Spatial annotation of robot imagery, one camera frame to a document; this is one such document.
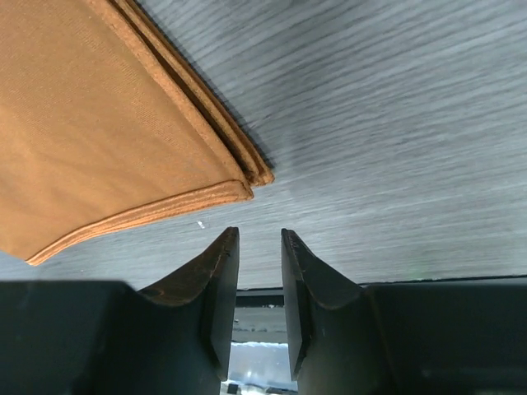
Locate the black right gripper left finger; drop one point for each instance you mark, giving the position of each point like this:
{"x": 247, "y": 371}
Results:
{"x": 211, "y": 277}

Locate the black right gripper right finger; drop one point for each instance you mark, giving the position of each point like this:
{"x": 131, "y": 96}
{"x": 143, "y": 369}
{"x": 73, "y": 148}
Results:
{"x": 308, "y": 281}

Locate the orange cloth napkin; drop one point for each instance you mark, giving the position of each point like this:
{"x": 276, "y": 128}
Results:
{"x": 105, "y": 127}

